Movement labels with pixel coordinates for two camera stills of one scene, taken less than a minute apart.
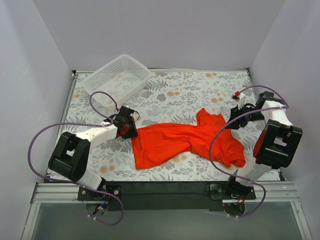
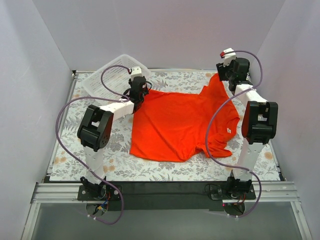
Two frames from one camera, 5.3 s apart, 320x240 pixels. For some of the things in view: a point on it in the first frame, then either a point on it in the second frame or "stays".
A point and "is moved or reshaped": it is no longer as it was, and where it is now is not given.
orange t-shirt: (152, 144) is moved or reshaped
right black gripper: (240, 120) to (222, 72)
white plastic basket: (123, 77) stays
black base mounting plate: (175, 196) stays
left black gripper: (130, 127) to (137, 101)
